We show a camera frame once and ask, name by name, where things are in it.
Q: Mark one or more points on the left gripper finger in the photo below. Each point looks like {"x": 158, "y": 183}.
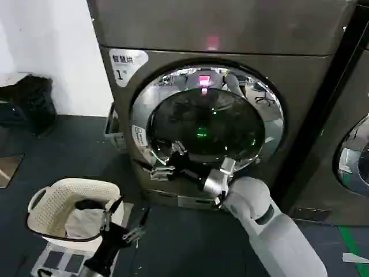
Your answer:
{"x": 134, "y": 233}
{"x": 106, "y": 222}

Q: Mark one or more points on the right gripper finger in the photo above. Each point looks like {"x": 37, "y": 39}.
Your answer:
{"x": 161, "y": 173}
{"x": 179, "y": 149}

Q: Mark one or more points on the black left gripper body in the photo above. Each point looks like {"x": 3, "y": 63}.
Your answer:
{"x": 108, "y": 248}

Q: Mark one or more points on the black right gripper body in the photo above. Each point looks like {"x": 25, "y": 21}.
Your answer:
{"x": 187, "y": 168}

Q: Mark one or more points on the round glass dryer door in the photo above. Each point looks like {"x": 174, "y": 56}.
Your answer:
{"x": 207, "y": 115}

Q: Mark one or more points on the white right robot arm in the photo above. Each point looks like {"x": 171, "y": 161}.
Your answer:
{"x": 271, "y": 231}

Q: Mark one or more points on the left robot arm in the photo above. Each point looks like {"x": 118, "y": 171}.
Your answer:
{"x": 95, "y": 269}

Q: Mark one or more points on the white cloth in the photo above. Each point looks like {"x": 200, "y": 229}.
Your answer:
{"x": 82, "y": 223}

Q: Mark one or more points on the white board with grey squares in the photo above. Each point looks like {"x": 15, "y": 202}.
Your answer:
{"x": 62, "y": 261}

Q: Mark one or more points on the white perforated laundry basket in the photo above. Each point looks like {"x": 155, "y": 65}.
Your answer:
{"x": 57, "y": 202}

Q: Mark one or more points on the grey tray beside dryer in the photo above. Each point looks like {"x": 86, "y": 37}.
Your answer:
{"x": 113, "y": 135}

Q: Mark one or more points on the grey dryer with number sticker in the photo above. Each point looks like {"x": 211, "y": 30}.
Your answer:
{"x": 178, "y": 26}

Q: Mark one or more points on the black bag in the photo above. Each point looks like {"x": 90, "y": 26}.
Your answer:
{"x": 31, "y": 106}

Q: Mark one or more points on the pale cardboard box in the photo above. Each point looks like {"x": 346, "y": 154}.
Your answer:
{"x": 11, "y": 79}

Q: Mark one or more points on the green floor tape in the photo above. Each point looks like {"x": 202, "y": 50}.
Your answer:
{"x": 353, "y": 251}

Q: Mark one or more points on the white paper scrap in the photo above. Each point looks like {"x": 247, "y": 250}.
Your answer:
{"x": 354, "y": 257}

